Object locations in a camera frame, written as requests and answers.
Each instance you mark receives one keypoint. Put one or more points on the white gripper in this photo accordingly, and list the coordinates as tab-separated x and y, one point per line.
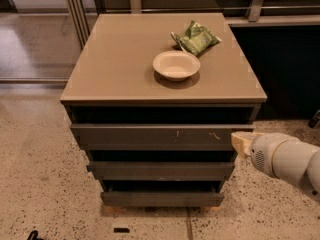
263	153

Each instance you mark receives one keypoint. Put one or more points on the grey drawer cabinet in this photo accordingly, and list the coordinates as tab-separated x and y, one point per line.
114	82

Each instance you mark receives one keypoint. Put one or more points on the grey bottom drawer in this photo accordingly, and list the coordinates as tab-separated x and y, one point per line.
164	199

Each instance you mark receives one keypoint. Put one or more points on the grey middle drawer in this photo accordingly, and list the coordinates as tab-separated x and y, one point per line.
161	171

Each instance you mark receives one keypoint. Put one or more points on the black tape mark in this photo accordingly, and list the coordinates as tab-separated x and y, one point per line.
121	230

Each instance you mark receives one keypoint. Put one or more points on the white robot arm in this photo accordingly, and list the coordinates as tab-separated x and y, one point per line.
283	157

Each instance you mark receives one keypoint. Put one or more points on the green snack bag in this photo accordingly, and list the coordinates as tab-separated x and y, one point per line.
196	39

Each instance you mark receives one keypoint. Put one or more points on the grey drawer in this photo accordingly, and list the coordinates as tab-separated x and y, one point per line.
156	137
161	171
164	199

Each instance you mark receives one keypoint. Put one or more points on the white paper bowl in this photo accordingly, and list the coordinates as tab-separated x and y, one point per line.
176	65

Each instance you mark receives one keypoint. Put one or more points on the grey top drawer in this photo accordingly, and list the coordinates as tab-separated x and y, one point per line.
156	137

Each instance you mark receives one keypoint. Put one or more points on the metal shelf frame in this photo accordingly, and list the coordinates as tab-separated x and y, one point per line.
238	12

